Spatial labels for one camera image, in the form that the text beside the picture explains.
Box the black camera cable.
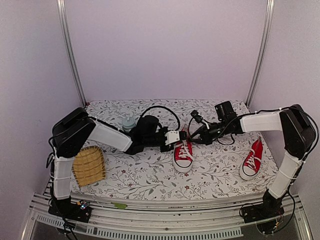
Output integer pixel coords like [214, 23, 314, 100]
[139, 105, 182, 132]
[187, 116, 237, 146]

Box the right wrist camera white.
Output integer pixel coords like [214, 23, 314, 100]
[191, 110, 210, 130]

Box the aluminium frame post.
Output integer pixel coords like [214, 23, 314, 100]
[56, 0, 87, 107]
[245, 0, 275, 108]

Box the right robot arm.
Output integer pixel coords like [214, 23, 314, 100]
[190, 101, 320, 218]

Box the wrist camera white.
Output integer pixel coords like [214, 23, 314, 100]
[191, 110, 210, 130]
[164, 130, 188, 146]

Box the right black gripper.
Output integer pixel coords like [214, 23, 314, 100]
[187, 120, 228, 146]

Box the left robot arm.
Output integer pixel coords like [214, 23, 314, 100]
[48, 107, 188, 217]

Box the right black camera cable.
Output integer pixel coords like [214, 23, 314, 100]
[187, 116, 237, 146]

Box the left aluminium frame post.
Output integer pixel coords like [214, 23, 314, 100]
[56, 0, 87, 107]

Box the woven bamboo basket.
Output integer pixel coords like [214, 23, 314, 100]
[72, 145, 106, 187]

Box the left black camera cable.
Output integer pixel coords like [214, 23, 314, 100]
[139, 105, 182, 132]

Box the floral patterned table mat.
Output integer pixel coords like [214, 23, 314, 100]
[69, 99, 278, 201]

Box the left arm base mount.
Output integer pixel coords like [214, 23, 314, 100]
[48, 199, 92, 223]

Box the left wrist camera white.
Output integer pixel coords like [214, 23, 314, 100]
[164, 130, 188, 146]

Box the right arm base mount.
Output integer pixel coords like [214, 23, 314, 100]
[239, 198, 285, 223]

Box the right aluminium frame post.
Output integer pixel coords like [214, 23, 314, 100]
[245, 0, 275, 108]

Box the front aluminium rail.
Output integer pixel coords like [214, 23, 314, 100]
[21, 192, 313, 240]

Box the red sneaker with laces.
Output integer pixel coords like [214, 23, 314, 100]
[173, 124, 194, 173]

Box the green tape piece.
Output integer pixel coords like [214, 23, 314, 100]
[112, 202, 127, 210]

